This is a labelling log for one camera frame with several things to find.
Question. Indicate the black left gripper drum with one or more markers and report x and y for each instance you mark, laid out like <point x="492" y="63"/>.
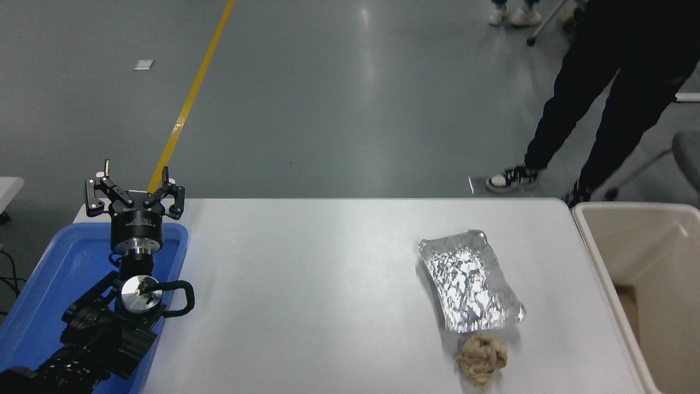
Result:
<point x="136" y="229"/>

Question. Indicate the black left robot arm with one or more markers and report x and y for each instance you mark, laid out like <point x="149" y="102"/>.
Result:
<point x="101" y="334"/>

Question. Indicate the blue plastic tray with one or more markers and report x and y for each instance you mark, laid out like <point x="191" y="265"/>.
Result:
<point x="60" y="268"/>

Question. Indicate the small white side table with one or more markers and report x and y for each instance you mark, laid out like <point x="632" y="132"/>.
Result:
<point x="8" y="191"/>

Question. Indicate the white floor patch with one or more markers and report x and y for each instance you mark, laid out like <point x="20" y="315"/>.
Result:
<point x="144" y="64"/>

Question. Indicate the crumpled foil tray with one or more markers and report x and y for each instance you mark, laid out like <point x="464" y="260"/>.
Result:
<point x="470" y="282"/>

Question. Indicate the crumpled tan paper ball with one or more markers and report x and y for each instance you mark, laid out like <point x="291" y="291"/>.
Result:
<point x="481" y="358"/>

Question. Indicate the person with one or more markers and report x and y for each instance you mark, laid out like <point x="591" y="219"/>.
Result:
<point x="629" y="71"/>
<point x="525" y="16"/>

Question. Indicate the large pale bin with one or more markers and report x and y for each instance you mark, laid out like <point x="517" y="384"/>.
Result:
<point x="634" y="246"/>

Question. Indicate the grey seat chair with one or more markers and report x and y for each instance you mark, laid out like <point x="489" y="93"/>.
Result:
<point x="688" y="153"/>

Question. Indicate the white flat bar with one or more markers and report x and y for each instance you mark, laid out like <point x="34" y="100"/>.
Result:
<point x="688" y="97"/>

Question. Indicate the white frame wheeled chair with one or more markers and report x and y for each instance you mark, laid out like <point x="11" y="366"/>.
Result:
<point x="544" y="24"/>

